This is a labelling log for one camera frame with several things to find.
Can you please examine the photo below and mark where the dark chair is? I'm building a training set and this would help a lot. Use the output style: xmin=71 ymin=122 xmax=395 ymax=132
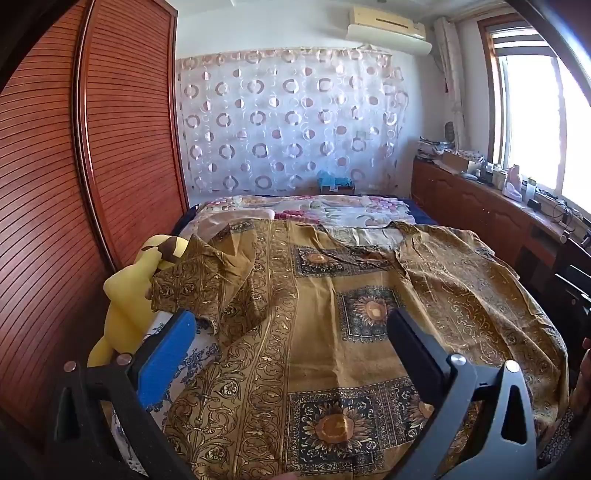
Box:
xmin=551 ymin=263 xmax=591 ymax=333

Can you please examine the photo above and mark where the golden brown patterned shirt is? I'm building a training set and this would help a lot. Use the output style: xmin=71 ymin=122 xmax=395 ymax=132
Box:
xmin=150 ymin=219 xmax=571 ymax=480

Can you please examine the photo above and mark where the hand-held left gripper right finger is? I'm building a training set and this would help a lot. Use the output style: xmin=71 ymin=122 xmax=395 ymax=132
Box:
xmin=385 ymin=307 xmax=539 ymax=480

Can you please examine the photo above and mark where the white lace window curtain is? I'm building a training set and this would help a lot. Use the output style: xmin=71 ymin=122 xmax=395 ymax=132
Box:
xmin=431 ymin=16 xmax=467 ymax=153

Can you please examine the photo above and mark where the blue floral white sheet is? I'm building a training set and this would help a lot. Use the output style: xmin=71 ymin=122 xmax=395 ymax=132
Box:
xmin=111 ymin=318 xmax=222 ymax=480

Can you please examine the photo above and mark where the yellow plush toy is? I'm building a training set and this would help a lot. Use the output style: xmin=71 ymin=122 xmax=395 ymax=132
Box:
xmin=88 ymin=234 xmax=188 ymax=370

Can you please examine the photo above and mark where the pale pink figurine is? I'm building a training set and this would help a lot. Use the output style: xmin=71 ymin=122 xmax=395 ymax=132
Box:
xmin=504 ymin=165 xmax=526 ymax=200

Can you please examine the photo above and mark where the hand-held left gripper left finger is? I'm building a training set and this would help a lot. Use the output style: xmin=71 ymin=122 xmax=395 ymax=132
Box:
xmin=51 ymin=309 xmax=204 ymax=480

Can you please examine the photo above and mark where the wooden low cabinet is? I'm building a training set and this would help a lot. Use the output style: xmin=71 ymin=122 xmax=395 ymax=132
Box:
xmin=410 ymin=157 xmax=591 ymax=296

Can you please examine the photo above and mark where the cardboard box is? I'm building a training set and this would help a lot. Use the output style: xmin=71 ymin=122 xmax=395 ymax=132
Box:
xmin=441 ymin=150 xmax=483 ymax=174

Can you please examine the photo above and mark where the navy blue blanket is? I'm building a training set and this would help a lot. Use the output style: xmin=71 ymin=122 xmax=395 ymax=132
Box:
xmin=397 ymin=198 xmax=439 ymax=227

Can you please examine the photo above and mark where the teal blue box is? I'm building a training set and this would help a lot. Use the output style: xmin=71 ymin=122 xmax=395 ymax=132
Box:
xmin=316 ymin=170 xmax=356 ymax=197

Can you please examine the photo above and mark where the wooden slatted wardrobe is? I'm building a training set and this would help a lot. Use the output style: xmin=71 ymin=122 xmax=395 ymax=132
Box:
xmin=0 ymin=0 xmax=190 ymax=444

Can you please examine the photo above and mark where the white air conditioner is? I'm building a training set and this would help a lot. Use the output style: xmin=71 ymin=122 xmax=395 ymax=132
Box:
xmin=346 ymin=6 xmax=433 ymax=57

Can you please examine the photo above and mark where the window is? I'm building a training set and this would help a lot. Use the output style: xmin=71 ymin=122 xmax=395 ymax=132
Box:
xmin=480 ymin=14 xmax=591 ymax=222

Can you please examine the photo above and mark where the circle-patterned sheer curtain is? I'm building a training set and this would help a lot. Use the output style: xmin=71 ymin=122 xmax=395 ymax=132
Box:
xmin=177 ymin=46 xmax=409 ymax=197

